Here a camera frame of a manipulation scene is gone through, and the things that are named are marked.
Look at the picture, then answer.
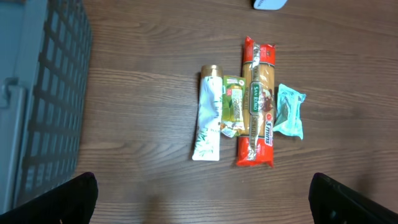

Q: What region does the green snack packet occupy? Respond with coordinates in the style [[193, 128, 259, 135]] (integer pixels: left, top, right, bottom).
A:
[[221, 75, 246, 138]]

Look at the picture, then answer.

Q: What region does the white barcode scanner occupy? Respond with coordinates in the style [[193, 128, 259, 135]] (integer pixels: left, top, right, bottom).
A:
[[253, 0, 287, 11]]

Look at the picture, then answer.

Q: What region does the white tube with gold cap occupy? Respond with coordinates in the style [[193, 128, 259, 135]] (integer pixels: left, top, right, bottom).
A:
[[192, 65, 223, 161]]

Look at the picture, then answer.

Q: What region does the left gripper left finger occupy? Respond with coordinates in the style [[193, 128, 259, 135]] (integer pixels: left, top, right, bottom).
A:
[[1, 172, 98, 223]]

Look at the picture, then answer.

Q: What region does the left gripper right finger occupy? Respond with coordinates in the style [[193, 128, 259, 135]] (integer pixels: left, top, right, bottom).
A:
[[308, 172, 397, 224]]

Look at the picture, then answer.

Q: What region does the orange spaghetti packet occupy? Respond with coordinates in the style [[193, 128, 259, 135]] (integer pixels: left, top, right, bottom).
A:
[[236, 37, 276, 167]]

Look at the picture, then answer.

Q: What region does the grey plastic shopping basket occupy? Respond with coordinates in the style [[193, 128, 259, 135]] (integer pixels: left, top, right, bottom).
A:
[[1, 0, 93, 213]]

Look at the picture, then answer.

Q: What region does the teal packet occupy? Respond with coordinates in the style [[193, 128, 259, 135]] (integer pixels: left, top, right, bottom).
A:
[[274, 83, 306, 140]]

